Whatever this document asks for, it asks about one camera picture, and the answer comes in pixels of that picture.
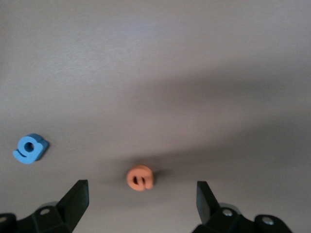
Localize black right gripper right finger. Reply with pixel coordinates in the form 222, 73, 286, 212
193, 181, 294, 233

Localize blue foam letter g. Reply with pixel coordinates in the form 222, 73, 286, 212
12, 133, 50, 166

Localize orange foam letter e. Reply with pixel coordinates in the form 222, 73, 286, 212
126, 165, 154, 191

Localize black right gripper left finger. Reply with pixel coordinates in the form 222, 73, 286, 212
0, 180, 89, 233

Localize brown table cover mat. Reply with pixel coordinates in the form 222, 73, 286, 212
0, 0, 311, 233

